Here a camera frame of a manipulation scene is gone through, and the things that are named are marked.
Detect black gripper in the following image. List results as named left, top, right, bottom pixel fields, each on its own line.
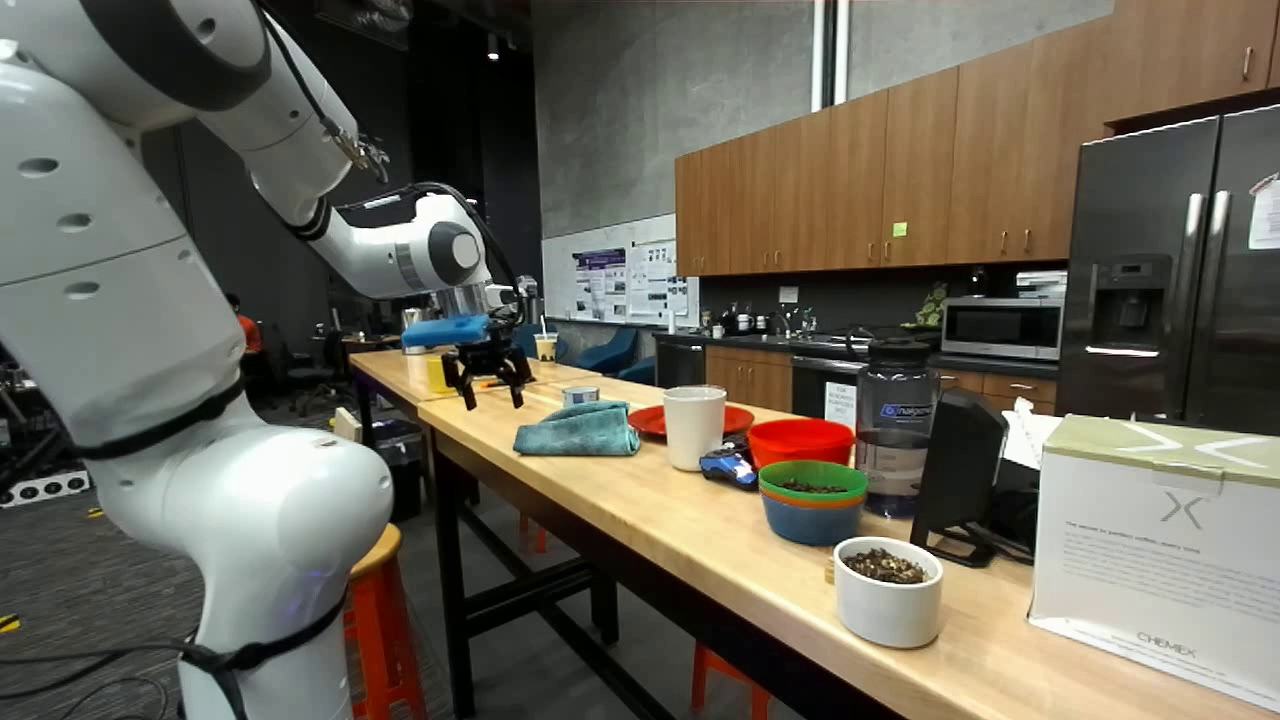
left=438, top=311, right=541, bottom=410

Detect teal towel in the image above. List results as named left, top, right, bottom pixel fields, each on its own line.
left=513, top=398, right=644, bottom=461

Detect tall white cup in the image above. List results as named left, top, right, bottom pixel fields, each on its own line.
left=660, top=385, right=731, bottom=471

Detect yellow mug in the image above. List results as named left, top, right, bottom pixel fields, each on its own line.
left=405, top=347, right=457, bottom=402

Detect wooden table with black legs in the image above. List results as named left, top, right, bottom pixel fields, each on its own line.
left=347, top=342, right=595, bottom=410
left=415, top=375, right=1280, bottom=720

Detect blue chair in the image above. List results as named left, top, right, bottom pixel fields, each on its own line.
left=570, top=327, right=660, bottom=385

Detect red plate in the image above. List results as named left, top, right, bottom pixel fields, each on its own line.
left=628, top=398, right=761, bottom=442

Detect blue and black mouse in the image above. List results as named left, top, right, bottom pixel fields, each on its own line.
left=697, top=442, right=761, bottom=490

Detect wooden lower cabinets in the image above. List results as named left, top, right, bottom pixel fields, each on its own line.
left=698, top=341, right=1063, bottom=414

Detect wooden cabinets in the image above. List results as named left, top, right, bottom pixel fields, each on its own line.
left=672, top=0, right=1280, bottom=279
left=698, top=341, right=1063, bottom=414

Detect orange stool with wooden seat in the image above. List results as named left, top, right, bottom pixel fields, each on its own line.
left=339, top=519, right=433, bottom=720

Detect red bowl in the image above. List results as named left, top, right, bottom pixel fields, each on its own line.
left=745, top=414, right=858, bottom=471

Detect black oven with paper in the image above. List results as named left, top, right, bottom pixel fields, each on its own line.
left=788, top=350, right=873, bottom=430

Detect green bowl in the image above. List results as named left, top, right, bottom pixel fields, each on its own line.
left=755, top=461, right=873, bottom=510

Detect blue bowl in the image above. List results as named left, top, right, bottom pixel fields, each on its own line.
left=761, top=490, right=868, bottom=546

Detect orange metal stool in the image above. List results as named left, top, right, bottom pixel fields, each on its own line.
left=686, top=645, right=776, bottom=720

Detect green potted plant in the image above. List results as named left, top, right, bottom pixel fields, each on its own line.
left=906, top=279, right=952, bottom=331

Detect white bowl with dark contents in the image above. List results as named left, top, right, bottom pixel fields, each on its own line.
left=831, top=532, right=949, bottom=651

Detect black upright device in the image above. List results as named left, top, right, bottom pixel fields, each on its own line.
left=906, top=392, right=1010, bottom=569

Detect wooden upper cabinets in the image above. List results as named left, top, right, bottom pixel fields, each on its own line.
left=672, top=0, right=1280, bottom=279

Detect silver microwave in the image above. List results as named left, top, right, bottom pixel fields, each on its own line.
left=937, top=292, right=1066, bottom=363

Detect white crumpled paper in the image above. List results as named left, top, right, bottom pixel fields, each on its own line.
left=1000, top=395, right=1063, bottom=471

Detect black refrigerator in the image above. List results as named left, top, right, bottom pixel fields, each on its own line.
left=1056, top=100, right=1280, bottom=434

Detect white cardboard box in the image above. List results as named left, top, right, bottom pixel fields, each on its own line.
left=1027, top=410, right=1280, bottom=717

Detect white paper on refrigerator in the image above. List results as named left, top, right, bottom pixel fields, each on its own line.
left=1244, top=170, right=1280, bottom=252

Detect white wall poster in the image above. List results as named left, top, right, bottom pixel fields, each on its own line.
left=541, top=213, right=703, bottom=334

